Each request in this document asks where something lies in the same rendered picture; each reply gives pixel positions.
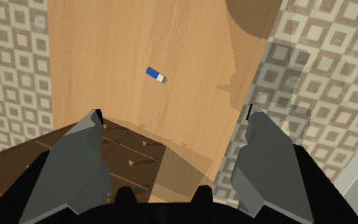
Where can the blue and white eraser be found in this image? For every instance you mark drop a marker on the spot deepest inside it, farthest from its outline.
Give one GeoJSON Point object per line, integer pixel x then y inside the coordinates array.
{"type": "Point", "coordinates": [155, 74]}

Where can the brown wooden chest of drawers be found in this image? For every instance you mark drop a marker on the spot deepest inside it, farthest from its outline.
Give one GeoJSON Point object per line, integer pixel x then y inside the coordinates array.
{"type": "Point", "coordinates": [115, 144]}

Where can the brown wooden drawer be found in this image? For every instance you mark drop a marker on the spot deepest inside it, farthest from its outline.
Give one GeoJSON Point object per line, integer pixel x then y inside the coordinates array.
{"type": "Point", "coordinates": [50, 140]}
{"type": "Point", "coordinates": [116, 184]}
{"type": "Point", "coordinates": [14, 162]}
{"type": "Point", "coordinates": [112, 132]}
{"type": "Point", "coordinates": [131, 167]}
{"type": "Point", "coordinates": [143, 146]}

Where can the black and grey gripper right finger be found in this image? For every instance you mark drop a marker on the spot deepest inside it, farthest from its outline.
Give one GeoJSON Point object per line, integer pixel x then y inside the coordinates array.
{"type": "Point", "coordinates": [278, 182]}

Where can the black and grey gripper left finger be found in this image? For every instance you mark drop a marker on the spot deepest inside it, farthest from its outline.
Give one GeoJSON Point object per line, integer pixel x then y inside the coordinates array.
{"type": "Point", "coordinates": [68, 179]}

